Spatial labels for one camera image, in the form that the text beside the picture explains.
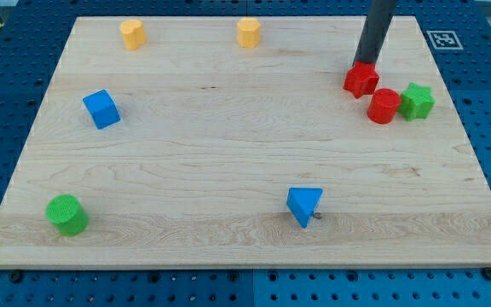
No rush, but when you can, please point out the red star block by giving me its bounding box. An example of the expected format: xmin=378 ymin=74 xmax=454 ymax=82
xmin=343 ymin=61 xmax=379 ymax=98

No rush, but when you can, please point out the green star block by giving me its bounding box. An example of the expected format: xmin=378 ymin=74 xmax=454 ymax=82
xmin=397 ymin=82 xmax=435 ymax=121

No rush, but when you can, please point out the blue triangle block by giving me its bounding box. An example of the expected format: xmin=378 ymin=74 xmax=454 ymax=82
xmin=286 ymin=188 xmax=323 ymax=229

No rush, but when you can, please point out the light wooden board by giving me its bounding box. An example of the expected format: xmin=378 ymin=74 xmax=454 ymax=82
xmin=0 ymin=16 xmax=491 ymax=270

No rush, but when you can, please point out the yellow hexagon block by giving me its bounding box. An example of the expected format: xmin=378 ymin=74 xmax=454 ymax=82
xmin=236 ymin=17 xmax=262 ymax=49

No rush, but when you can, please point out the red cylinder block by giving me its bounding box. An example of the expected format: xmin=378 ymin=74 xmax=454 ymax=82
xmin=367 ymin=88 xmax=401 ymax=125

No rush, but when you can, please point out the blue cube block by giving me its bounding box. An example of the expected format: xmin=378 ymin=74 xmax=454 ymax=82
xmin=83 ymin=90 xmax=120 ymax=130

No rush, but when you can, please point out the yellow heart block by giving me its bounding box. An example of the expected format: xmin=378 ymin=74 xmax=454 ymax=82
xmin=119 ymin=19 xmax=147 ymax=51

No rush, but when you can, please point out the green cylinder block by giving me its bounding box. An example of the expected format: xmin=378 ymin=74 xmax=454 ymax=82
xmin=45 ymin=194 xmax=90 ymax=236

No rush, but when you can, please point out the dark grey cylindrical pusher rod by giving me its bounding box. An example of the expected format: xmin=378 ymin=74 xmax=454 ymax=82
xmin=352 ymin=0 xmax=397 ymax=64

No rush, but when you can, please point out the white fiducial marker tag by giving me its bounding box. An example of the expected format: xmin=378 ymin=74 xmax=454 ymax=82
xmin=426 ymin=30 xmax=463 ymax=50

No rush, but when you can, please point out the black bolt front left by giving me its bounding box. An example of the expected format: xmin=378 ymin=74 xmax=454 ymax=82
xmin=8 ymin=269 xmax=24 ymax=284

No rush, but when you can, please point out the black bolt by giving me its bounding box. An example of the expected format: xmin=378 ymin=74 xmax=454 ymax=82
xmin=8 ymin=269 xmax=24 ymax=284
xmin=482 ymin=267 xmax=491 ymax=281

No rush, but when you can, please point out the black bolt front right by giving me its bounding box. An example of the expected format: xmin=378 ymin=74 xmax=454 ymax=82
xmin=482 ymin=267 xmax=491 ymax=281

